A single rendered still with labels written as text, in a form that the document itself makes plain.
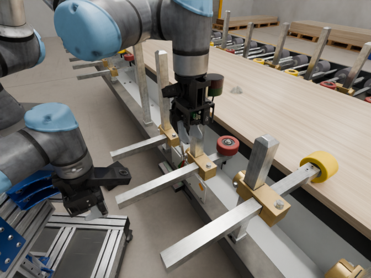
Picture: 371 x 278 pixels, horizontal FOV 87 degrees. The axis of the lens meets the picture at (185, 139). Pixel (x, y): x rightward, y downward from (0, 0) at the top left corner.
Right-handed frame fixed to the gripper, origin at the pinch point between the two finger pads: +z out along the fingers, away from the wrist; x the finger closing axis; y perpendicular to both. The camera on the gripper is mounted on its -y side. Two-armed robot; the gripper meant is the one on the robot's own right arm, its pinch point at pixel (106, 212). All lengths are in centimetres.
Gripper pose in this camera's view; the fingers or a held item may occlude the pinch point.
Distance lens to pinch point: 66.2
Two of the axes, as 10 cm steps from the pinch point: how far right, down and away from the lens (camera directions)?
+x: 5.1, 5.3, -6.7
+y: -8.6, 3.2, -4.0
